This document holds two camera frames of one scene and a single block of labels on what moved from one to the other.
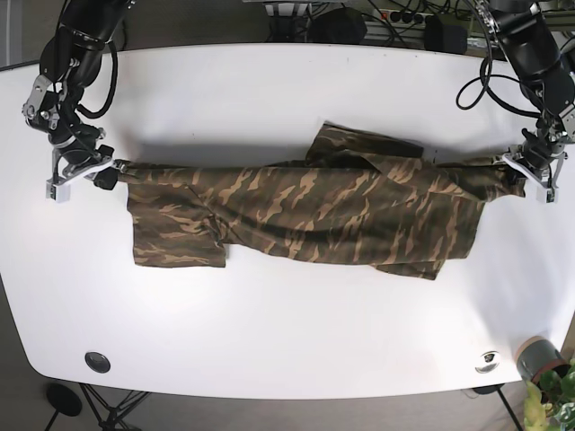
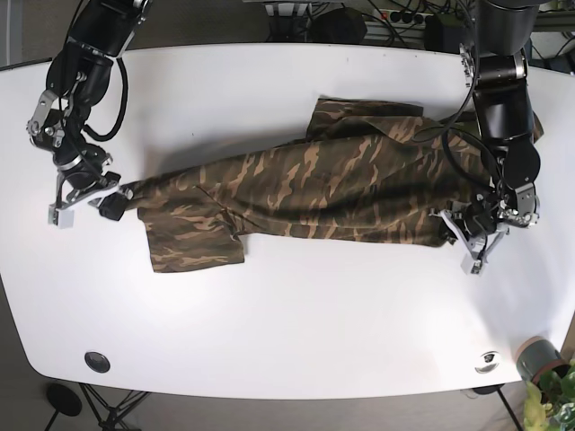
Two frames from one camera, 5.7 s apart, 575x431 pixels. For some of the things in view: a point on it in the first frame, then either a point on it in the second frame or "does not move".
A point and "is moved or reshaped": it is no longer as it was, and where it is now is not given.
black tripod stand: x=65 y=400 does not move
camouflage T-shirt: x=358 y=198 is moved or reshaped
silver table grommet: x=488 y=362 does not move
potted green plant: x=550 y=392 does not move
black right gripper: x=539 y=149 → x=507 y=207
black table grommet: x=98 y=362 does not move
